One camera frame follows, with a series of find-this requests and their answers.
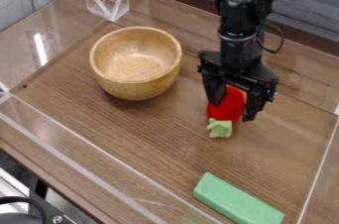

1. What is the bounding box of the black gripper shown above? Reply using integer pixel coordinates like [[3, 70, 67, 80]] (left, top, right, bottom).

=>
[[197, 33, 277, 122]]

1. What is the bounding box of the red plush strawberry toy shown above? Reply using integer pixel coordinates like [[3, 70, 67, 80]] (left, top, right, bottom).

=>
[[207, 86, 245, 138]]

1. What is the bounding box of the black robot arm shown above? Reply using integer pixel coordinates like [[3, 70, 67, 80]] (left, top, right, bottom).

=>
[[197, 0, 277, 121]]

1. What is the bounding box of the wooden bowl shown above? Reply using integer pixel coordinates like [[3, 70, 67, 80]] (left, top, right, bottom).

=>
[[88, 26, 183, 101]]

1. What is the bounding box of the green rectangular block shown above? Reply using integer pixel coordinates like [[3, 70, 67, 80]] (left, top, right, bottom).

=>
[[193, 172, 284, 224]]

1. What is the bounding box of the black equipment under table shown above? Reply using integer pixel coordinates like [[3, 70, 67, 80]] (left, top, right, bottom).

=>
[[0, 177, 97, 224]]

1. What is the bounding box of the black cable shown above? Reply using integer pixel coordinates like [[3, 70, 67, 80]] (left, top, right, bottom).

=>
[[255, 19, 285, 55]]

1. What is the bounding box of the clear acrylic corner bracket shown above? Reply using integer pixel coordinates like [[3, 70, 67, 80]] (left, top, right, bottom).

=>
[[84, 0, 129, 22]]

